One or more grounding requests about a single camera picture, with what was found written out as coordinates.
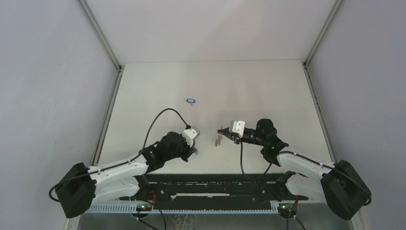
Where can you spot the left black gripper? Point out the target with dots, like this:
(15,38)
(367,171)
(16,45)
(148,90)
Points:
(189,150)

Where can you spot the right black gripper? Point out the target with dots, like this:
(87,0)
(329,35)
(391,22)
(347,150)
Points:
(229,134)

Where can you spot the metal keyring with yellow tip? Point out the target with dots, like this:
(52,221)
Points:
(218,140)

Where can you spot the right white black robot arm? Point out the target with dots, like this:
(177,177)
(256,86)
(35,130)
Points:
(336,184)

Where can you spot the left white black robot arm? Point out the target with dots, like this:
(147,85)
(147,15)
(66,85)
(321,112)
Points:
(83,186)

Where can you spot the blue key tag upper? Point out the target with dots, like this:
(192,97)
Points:
(190,100)

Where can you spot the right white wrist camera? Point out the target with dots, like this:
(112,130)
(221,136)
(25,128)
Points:
(237,127)

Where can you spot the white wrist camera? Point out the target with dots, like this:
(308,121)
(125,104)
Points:
(237,127)
(190,135)

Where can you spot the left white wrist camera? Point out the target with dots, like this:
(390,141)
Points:
(190,135)

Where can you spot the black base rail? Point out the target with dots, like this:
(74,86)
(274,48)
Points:
(215,191)

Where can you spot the white slotted cable duct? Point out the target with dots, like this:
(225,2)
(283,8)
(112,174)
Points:
(143,208)

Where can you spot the right aluminium frame post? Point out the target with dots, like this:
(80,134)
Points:
(323,31)

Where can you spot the aluminium frame post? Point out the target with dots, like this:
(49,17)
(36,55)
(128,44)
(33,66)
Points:
(323,31)
(95,26)

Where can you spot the left aluminium frame post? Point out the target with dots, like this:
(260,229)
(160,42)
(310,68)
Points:
(95,26)

